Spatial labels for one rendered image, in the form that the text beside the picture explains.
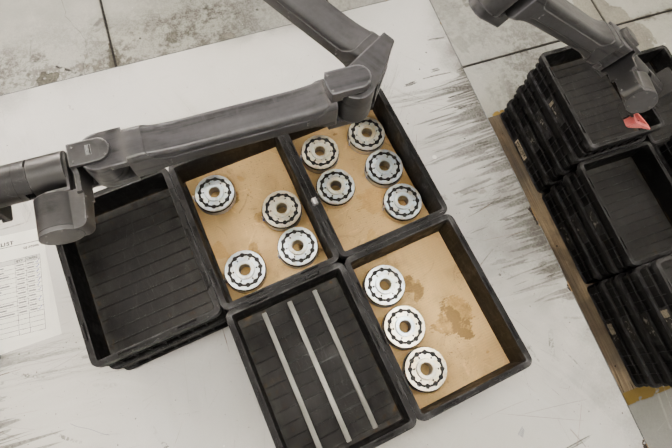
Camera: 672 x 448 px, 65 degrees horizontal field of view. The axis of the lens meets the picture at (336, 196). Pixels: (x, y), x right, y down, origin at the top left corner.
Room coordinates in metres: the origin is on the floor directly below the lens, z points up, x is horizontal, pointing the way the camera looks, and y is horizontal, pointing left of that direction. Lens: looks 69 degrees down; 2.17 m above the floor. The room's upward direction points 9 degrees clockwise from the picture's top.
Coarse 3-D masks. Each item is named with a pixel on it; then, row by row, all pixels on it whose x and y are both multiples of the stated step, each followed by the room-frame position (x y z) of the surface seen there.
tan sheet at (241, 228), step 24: (240, 168) 0.54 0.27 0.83; (264, 168) 0.55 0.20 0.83; (192, 192) 0.45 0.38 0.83; (216, 192) 0.46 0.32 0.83; (240, 192) 0.47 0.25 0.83; (264, 192) 0.48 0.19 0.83; (216, 216) 0.40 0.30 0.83; (240, 216) 0.41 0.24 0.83; (216, 240) 0.33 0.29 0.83; (240, 240) 0.34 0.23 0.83; (264, 240) 0.35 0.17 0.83; (312, 264) 0.31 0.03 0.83
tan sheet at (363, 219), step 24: (384, 144) 0.68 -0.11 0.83; (336, 168) 0.58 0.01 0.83; (360, 168) 0.59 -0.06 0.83; (384, 168) 0.60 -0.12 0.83; (360, 192) 0.52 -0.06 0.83; (384, 192) 0.53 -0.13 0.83; (336, 216) 0.45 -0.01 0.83; (360, 216) 0.46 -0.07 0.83; (384, 216) 0.47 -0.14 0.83; (360, 240) 0.39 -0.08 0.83
